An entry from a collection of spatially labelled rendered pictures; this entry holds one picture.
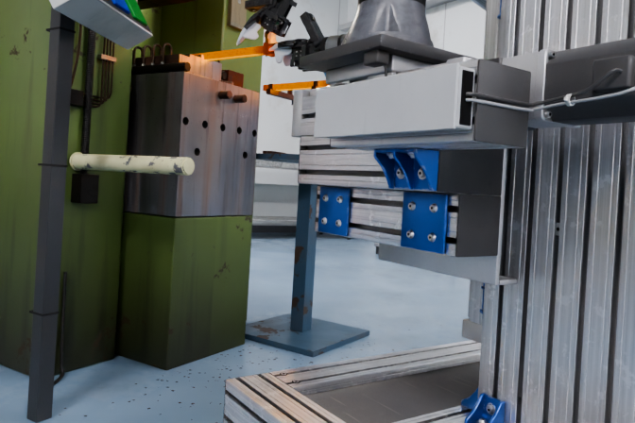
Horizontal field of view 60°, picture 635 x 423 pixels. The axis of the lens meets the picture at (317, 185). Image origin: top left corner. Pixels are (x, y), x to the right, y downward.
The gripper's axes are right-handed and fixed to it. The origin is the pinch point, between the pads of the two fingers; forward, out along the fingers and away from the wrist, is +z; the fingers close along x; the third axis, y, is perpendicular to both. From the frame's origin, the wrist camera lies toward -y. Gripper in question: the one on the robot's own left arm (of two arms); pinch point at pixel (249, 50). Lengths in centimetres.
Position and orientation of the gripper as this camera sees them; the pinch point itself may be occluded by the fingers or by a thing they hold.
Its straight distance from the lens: 182.3
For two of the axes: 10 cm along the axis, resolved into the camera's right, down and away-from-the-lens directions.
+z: -4.7, 8.5, 2.6
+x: 5.2, 0.3, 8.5
